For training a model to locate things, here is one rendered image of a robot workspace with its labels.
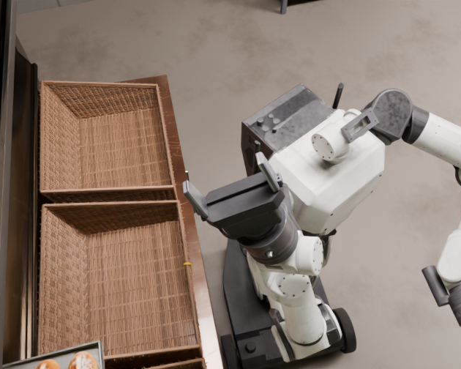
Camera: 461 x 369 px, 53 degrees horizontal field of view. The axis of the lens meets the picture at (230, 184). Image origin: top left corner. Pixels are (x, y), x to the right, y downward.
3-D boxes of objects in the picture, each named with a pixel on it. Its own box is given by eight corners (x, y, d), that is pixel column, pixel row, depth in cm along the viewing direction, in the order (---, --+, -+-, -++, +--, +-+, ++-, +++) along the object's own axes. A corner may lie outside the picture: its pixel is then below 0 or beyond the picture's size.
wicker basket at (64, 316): (62, 386, 156) (32, 371, 132) (63, 235, 185) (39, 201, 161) (205, 358, 160) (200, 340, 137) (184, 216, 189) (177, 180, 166)
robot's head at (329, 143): (307, 152, 102) (313, 127, 95) (339, 129, 106) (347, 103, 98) (328, 172, 100) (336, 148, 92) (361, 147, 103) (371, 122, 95)
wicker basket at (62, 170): (61, 228, 186) (36, 194, 163) (58, 121, 215) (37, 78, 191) (180, 206, 191) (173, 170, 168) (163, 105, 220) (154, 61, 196)
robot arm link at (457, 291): (492, 301, 111) (470, 258, 117) (488, 295, 103) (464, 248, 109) (445, 317, 116) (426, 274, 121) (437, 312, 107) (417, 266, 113)
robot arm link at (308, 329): (279, 317, 83) (301, 378, 93) (331, 294, 83) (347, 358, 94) (260, 278, 92) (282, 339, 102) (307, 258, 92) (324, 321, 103)
